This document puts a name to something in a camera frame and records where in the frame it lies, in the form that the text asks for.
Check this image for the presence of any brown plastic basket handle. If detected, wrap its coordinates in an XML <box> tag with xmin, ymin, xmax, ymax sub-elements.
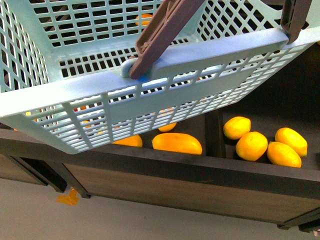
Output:
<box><xmin>129</xmin><ymin>0</ymin><xmax>312</xmax><ymax>80</ymax></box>

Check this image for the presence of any light teal plastic basket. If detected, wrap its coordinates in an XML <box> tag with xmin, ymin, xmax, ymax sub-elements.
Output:
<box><xmin>0</xmin><ymin>0</ymin><xmax>320</xmax><ymax>154</ymax></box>

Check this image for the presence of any yellow mango in tray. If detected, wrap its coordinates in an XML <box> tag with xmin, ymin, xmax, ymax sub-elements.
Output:
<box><xmin>152</xmin><ymin>132</ymin><xmax>203</xmax><ymax>155</ymax></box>

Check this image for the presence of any yellow mango under basket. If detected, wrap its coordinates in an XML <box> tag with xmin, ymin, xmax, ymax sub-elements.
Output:
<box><xmin>112</xmin><ymin>135</ymin><xmax>143</xmax><ymax>148</ymax></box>

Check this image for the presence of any yellow lemon top left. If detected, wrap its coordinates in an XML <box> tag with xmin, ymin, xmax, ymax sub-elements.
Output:
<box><xmin>223</xmin><ymin>116</ymin><xmax>251</xmax><ymax>140</ymax></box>

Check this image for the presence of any yellow lemon centre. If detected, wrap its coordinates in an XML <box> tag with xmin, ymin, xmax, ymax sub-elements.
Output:
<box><xmin>235</xmin><ymin>131</ymin><xmax>268</xmax><ymax>162</ymax></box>

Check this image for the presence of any yellow lemon bottom right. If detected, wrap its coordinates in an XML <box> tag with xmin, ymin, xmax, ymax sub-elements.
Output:
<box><xmin>267</xmin><ymin>141</ymin><xmax>302</xmax><ymax>168</ymax></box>

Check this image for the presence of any yellow lemon top right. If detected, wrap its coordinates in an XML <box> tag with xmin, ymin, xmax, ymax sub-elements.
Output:
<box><xmin>275</xmin><ymin>127</ymin><xmax>308</xmax><ymax>157</ymax></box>

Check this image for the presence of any dark wooden display stand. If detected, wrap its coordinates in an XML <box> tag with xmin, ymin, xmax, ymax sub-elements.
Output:
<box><xmin>0</xmin><ymin>44</ymin><xmax>320</xmax><ymax>232</ymax></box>

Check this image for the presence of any orange tape on floor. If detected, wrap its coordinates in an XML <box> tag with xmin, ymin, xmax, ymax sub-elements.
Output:
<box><xmin>56</xmin><ymin>188</ymin><xmax>79</xmax><ymax>206</ymax></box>

